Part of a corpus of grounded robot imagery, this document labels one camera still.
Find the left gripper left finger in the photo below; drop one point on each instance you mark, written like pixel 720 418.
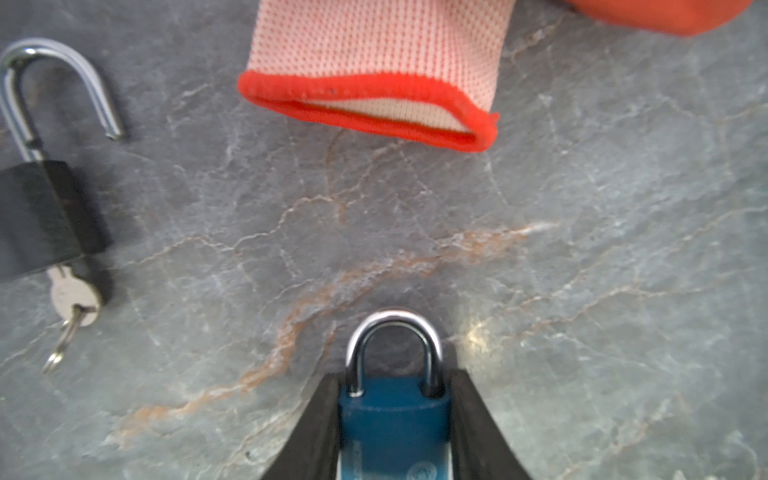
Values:
pixel 312 449

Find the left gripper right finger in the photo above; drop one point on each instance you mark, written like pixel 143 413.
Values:
pixel 478 448

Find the blue padlock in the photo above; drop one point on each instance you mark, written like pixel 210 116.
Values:
pixel 395 427

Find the silver key with ring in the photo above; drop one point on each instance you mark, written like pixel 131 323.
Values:
pixel 78 304

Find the dark padlock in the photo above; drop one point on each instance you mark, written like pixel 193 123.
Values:
pixel 46 219

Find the red rubber glove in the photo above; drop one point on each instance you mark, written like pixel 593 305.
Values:
pixel 423 71

